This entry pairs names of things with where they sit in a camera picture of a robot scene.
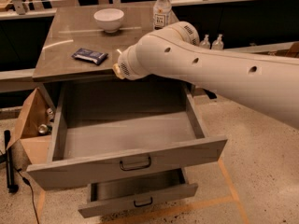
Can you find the lower metal can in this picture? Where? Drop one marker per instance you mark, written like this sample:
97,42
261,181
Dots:
44,129

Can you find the clear plastic water bottle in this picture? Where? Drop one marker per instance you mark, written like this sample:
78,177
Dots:
161,14

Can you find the brown cardboard box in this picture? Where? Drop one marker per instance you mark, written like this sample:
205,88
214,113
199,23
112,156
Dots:
33,114

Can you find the black bar on floor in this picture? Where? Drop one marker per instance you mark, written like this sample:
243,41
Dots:
11,185

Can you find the right sanitizer pump bottle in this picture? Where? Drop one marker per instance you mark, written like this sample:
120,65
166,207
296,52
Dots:
218,44

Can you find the sanitizer pump bottle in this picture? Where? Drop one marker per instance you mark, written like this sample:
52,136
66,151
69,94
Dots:
205,43
218,44

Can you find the grey lower drawer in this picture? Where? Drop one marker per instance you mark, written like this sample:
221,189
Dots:
137,192

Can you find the grey open top drawer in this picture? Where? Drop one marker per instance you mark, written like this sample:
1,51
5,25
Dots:
107,130

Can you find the upper metal can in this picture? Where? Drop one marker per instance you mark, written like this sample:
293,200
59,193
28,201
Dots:
50,114

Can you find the left sanitizer pump bottle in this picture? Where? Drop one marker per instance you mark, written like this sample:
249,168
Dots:
205,43

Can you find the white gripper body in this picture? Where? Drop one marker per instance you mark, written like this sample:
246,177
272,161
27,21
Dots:
123,66

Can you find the grey drawer cabinet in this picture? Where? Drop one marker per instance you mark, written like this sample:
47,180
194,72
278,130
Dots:
78,41

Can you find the metal can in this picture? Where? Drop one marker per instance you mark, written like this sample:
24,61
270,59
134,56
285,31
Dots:
44,129
50,114

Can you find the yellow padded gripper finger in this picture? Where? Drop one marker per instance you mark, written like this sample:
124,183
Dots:
117,71

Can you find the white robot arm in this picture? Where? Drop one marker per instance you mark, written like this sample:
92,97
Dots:
267,84

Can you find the blue rxbar blueberry wrapper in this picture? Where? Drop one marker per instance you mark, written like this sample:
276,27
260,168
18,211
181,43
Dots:
90,56

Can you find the white ceramic bowl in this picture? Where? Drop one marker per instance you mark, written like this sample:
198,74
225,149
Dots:
109,19

